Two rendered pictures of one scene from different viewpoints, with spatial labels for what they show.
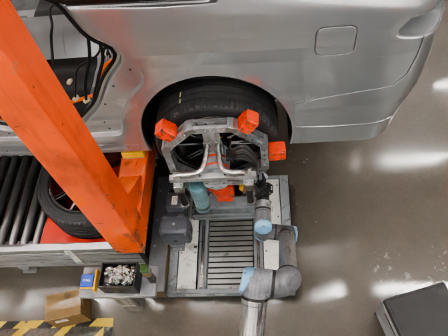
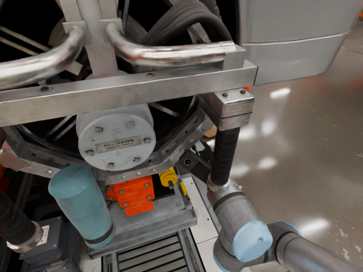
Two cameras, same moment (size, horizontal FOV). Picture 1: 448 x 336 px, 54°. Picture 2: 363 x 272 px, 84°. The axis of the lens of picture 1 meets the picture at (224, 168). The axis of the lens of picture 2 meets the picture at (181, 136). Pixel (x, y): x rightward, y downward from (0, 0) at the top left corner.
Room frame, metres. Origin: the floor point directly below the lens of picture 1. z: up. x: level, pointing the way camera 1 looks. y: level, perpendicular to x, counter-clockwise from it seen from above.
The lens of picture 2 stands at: (0.88, 0.09, 1.09)
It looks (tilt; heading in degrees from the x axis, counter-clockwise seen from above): 40 degrees down; 331
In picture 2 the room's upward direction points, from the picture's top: straight up
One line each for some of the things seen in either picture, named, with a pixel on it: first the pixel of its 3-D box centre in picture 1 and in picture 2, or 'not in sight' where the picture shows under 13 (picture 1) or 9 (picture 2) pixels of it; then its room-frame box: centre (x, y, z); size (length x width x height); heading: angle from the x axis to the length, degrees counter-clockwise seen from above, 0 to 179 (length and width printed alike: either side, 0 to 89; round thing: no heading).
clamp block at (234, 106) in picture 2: (248, 179); (222, 99); (1.09, -0.11, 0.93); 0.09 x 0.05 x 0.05; 169
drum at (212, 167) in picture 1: (216, 166); (115, 114); (1.25, 0.04, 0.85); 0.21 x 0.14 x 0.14; 169
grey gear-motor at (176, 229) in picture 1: (179, 214); (62, 259); (1.34, 0.34, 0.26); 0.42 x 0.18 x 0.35; 169
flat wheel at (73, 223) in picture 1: (94, 185); not in sight; (1.60, 0.85, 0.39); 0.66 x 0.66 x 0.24
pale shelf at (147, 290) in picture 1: (119, 282); not in sight; (0.90, 0.69, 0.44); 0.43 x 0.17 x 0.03; 79
